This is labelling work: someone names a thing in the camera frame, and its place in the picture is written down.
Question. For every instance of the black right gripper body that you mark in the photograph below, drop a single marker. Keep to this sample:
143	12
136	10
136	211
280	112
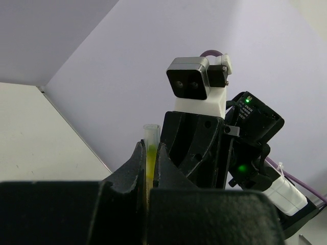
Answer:
200	146

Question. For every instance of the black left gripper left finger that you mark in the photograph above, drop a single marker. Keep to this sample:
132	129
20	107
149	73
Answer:
110	211

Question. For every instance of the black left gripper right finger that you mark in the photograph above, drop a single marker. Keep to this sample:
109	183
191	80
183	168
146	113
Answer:
182	213

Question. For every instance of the yellow pen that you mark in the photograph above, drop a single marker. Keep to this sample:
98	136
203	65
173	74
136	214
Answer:
151	152

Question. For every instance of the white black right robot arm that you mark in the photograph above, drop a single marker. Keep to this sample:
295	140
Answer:
250	167

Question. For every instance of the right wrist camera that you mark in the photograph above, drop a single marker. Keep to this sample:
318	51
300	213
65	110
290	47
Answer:
200	83

